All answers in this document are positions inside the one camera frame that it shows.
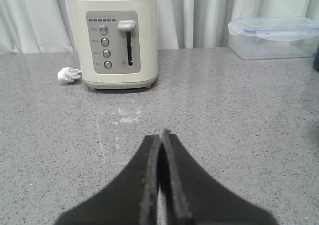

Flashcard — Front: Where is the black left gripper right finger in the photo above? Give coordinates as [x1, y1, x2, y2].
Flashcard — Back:
[159, 129, 278, 225]

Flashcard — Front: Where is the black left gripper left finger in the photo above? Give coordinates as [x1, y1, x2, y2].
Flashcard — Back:
[55, 135, 160, 225]

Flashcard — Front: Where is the white power plug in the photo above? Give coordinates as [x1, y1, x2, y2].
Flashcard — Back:
[57, 67, 82, 84]

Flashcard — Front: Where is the cream toaster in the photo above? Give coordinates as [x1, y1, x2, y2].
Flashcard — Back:
[69, 0, 159, 90]

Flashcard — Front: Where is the clear plastic food container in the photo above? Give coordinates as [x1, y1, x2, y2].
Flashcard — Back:
[228, 16, 319, 60]

